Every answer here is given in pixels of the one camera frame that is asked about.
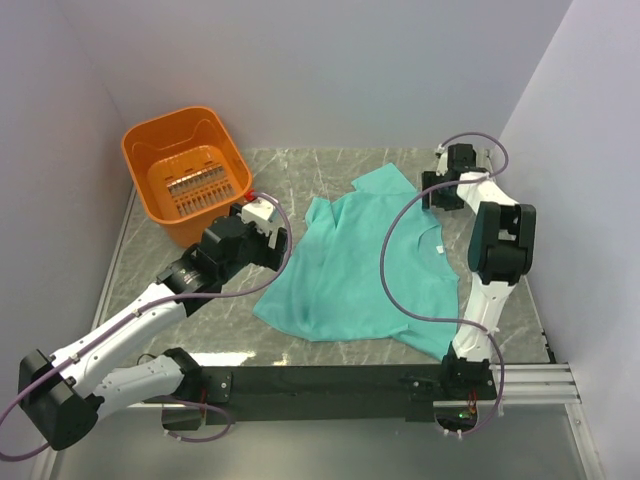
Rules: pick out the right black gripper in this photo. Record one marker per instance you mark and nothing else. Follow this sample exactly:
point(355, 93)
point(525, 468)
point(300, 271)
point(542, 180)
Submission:
point(451, 205)

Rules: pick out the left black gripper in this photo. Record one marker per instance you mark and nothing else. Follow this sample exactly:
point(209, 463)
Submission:
point(268, 256)

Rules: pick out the teal t-shirt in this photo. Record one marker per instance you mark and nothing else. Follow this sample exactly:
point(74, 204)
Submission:
point(369, 266)

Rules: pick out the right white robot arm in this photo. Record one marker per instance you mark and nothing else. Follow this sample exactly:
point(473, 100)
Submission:
point(500, 252)

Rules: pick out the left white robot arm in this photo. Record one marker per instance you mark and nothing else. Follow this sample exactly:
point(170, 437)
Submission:
point(67, 393)

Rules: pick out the orange plastic basket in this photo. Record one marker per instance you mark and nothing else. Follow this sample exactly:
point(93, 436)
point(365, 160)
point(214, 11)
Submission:
point(187, 171)

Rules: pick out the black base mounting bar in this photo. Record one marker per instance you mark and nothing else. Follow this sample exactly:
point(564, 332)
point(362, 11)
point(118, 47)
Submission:
point(278, 393)

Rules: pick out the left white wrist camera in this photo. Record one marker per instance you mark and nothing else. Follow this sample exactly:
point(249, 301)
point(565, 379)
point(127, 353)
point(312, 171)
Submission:
point(257, 210)

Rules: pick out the aluminium frame rail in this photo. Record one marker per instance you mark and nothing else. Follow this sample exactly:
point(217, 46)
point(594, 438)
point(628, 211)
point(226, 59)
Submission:
point(534, 384)

